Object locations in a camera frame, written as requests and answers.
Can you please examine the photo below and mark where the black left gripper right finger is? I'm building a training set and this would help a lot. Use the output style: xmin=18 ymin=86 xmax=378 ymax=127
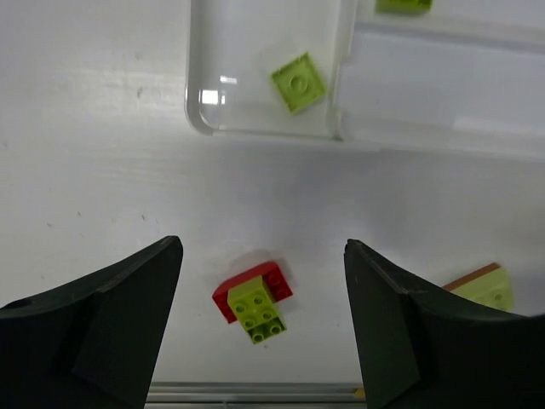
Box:
xmin=344 ymin=239 xmax=544 ymax=408

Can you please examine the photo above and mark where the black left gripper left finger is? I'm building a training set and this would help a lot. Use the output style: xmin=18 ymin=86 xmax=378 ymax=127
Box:
xmin=1 ymin=236 xmax=183 ymax=408

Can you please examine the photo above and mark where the small light green lego brick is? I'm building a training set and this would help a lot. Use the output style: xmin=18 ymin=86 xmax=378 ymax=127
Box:
xmin=270 ymin=52 xmax=328 ymax=115

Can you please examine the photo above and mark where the lime green lego brick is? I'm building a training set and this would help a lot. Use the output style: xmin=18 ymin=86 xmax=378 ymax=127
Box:
xmin=375 ymin=0 xmax=433 ymax=14

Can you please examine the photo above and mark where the long light green lego brick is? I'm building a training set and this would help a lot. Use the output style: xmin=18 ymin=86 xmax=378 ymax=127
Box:
xmin=443 ymin=262 xmax=514 ymax=311

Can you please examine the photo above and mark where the red green lego cluster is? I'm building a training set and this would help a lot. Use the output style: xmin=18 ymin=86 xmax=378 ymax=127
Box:
xmin=212 ymin=261 xmax=293 ymax=344

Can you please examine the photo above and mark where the white divided sorting tray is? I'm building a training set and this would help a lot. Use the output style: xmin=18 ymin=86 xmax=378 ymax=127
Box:
xmin=185 ymin=1 xmax=544 ymax=158

